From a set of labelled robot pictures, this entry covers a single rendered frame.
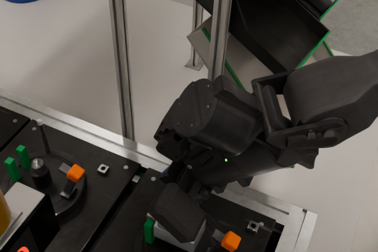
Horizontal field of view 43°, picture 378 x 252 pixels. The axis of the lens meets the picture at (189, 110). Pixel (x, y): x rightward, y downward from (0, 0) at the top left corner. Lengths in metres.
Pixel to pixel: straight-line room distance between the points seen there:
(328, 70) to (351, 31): 2.49
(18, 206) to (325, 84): 0.32
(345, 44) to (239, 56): 2.02
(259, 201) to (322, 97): 0.43
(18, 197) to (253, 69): 0.48
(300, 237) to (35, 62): 0.78
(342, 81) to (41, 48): 0.97
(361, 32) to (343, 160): 1.94
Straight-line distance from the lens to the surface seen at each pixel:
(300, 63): 0.74
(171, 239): 0.71
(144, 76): 1.18
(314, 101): 0.44
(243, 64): 0.84
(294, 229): 0.83
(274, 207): 0.85
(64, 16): 1.40
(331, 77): 0.46
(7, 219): 0.48
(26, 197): 0.52
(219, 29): 0.68
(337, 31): 2.92
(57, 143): 0.92
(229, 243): 0.67
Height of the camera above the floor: 1.66
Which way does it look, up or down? 47 degrees down
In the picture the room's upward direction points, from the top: 3 degrees clockwise
